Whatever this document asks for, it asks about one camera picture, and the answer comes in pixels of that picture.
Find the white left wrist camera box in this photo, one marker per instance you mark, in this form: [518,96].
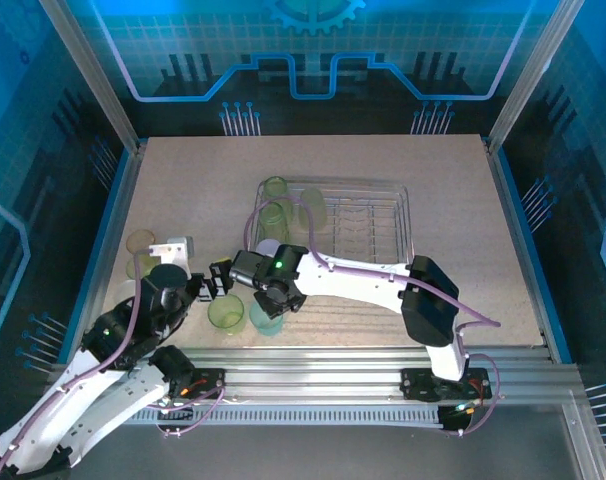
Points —
[170,255]

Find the amber translucent plastic cup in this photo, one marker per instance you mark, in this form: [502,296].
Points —
[140,241]

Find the yellow translucent plastic cup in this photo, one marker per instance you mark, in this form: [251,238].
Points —
[319,212]

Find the teal translucent plastic cup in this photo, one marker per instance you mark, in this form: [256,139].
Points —
[270,327]

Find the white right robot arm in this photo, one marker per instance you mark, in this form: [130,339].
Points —
[353,277]

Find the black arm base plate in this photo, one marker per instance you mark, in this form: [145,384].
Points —
[208,380]
[413,385]

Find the aluminium frame post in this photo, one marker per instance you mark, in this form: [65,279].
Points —
[533,70]
[93,75]

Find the aluminium table side rail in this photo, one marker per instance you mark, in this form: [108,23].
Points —
[508,200]
[125,190]

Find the purple plastic cup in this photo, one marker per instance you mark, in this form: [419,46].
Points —
[268,247]

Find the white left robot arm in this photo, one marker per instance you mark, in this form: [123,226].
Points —
[58,415]

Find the aluminium front frame rail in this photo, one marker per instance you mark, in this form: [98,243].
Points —
[308,370]

